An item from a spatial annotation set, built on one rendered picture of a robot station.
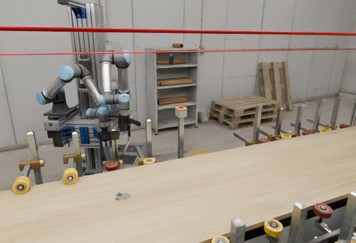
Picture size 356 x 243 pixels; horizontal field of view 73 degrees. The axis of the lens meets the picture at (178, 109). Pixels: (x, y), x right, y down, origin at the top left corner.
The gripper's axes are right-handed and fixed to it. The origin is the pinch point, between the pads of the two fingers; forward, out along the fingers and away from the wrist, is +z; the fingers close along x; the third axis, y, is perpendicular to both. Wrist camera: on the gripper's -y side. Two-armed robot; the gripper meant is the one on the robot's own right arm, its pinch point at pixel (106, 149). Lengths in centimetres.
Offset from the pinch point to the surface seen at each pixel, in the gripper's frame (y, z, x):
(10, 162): 182, 83, 121
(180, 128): -33, -23, -54
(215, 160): -62, -7, -69
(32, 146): -33, -25, 46
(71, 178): -57, -12, 25
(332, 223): -120, 13, -114
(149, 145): -32.9, -13.2, -28.6
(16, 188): -56, -11, 52
